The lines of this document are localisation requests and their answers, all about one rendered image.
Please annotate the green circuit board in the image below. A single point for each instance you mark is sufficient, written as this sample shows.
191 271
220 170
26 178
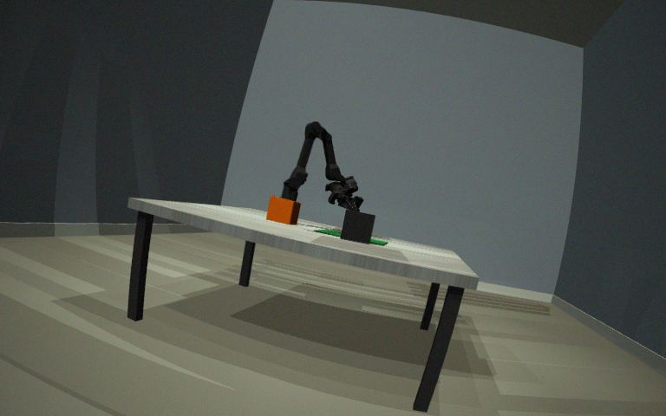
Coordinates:
338 234

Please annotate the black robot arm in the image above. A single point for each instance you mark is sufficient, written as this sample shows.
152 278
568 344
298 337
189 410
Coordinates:
332 172

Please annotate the black computer fan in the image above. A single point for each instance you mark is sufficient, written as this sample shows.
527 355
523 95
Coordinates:
358 227

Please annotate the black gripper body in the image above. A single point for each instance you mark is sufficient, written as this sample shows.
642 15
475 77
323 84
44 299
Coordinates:
336 194

